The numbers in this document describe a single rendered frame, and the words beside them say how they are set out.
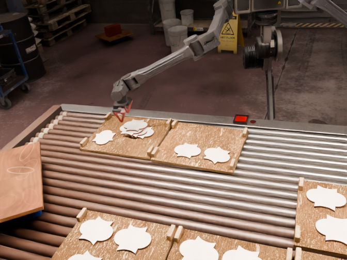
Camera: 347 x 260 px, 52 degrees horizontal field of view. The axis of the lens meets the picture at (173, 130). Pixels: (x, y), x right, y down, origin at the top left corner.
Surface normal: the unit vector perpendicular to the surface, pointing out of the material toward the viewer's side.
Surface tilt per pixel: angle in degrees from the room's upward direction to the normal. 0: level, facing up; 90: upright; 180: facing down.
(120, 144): 0
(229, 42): 78
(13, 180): 0
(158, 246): 0
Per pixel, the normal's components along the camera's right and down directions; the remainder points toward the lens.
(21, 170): -0.11, -0.83
